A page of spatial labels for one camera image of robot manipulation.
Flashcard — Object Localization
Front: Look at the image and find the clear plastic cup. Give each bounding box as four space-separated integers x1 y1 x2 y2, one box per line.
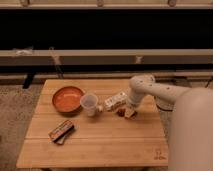
80 93 98 117

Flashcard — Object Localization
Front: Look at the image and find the wooden rail frame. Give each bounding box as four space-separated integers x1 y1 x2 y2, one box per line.
0 49 213 66

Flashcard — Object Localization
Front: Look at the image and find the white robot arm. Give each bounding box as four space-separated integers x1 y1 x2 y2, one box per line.
127 74 213 171

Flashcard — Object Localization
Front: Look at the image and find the orange ceramic bowl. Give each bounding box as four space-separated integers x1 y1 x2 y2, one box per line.
52 86 84 113

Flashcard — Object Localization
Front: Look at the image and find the dark snack packet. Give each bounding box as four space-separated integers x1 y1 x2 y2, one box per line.
49 120 75 145

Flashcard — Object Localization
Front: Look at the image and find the small red pepper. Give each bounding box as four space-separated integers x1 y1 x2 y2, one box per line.
116 108 126 117

